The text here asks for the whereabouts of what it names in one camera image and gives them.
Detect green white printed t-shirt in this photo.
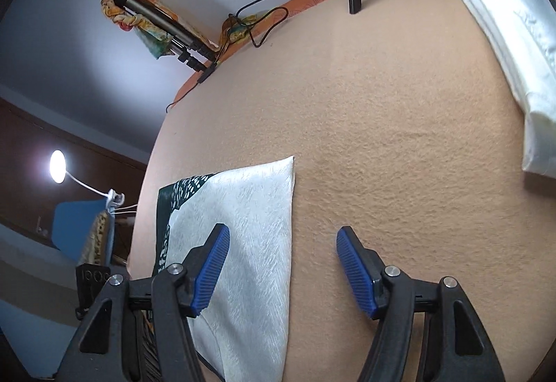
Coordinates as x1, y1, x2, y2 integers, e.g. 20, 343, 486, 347
154, 157, 295, 381

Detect blue chair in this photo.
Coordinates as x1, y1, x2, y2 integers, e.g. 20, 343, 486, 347
52, 200, 115, 265

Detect zebra striped trousers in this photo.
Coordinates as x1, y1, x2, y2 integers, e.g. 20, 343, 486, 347
133, 310, 163, 382

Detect white clip desk lamp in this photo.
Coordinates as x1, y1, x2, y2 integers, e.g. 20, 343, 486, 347
49, 150, 138, 215

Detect folded white garment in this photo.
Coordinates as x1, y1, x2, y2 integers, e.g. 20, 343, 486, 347
462, 0, 555, 178

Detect black power cable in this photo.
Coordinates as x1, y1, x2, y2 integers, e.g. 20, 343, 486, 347
164, 0, 291, 113

